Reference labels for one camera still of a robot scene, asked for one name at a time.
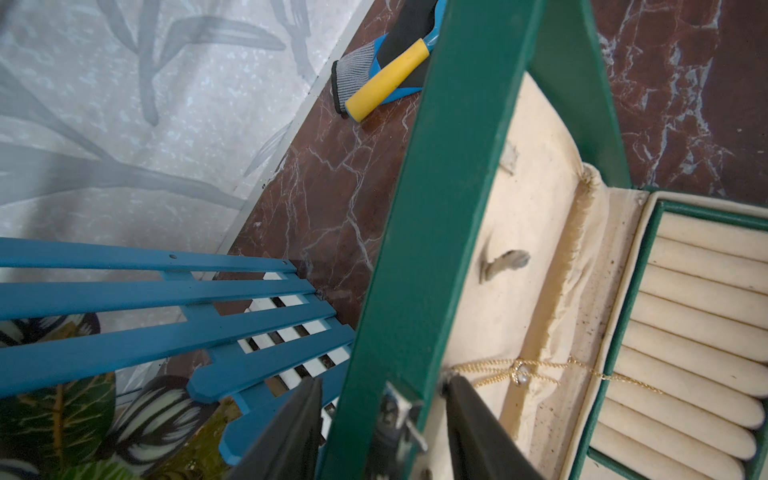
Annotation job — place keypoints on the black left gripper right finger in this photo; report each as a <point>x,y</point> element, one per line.
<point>480,448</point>

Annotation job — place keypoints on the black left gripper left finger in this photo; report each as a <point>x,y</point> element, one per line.
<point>290,445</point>

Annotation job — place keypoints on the green jewelry box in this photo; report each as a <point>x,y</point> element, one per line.
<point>614,333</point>

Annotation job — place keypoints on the blue white picket plant stand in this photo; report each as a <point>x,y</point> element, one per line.
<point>243,329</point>

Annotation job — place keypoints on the glass vase with artificial plants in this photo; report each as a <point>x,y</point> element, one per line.
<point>76,430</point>

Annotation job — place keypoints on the black blue garden glove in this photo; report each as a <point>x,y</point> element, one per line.
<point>417,20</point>

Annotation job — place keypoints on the blue fork yellow handle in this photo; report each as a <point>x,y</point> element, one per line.
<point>403,77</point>

